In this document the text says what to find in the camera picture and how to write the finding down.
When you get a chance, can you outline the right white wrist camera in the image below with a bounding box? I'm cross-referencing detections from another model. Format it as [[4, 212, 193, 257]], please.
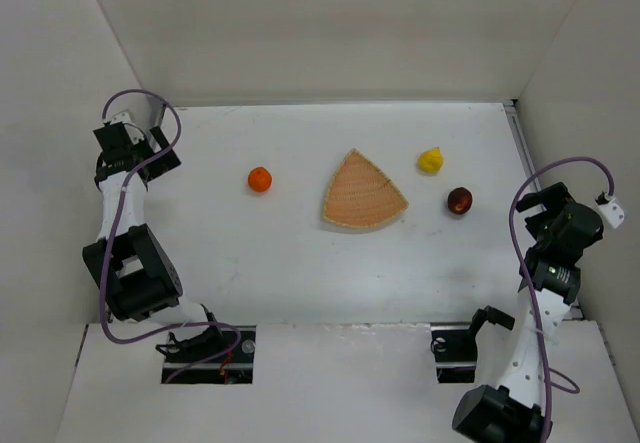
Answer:
[[595, 192, 625, 229]]

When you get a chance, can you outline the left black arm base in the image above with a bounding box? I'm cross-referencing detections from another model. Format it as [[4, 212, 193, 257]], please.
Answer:
[[155, 326, 257, 385]]

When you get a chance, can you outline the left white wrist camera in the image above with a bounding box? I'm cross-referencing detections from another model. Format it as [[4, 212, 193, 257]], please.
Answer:
[[106, 110, 146, 144]]

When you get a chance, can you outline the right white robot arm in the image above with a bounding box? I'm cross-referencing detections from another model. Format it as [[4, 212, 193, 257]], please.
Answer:
[[452, 183, 604, 442]]

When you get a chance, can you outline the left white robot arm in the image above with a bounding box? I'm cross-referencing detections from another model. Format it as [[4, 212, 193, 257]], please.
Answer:
[[82, 120, 183, 345]]

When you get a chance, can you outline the fake red apple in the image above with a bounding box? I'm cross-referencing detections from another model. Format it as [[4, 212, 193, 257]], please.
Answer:
[[447, 187, 473, 215]]

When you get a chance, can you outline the fake orange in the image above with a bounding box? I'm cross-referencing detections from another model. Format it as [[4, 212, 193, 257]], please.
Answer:
[[247, 167, 273, 193]]

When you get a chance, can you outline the fake yellow lemon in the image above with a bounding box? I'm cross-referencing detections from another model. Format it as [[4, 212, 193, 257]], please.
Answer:
[[417, 147, 444, 173]]

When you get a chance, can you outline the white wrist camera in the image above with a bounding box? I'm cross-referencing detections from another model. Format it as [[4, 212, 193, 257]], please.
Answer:
[[106, 110, 146, 144], [595, 192, 625, 229]]

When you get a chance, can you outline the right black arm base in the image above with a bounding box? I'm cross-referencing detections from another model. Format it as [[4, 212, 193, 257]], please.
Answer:
[[430, 324, 478, 384]]

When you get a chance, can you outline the woven triangular fruit bowl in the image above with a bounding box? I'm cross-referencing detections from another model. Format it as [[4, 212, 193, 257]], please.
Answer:
[[322, 148, 409, 229]]

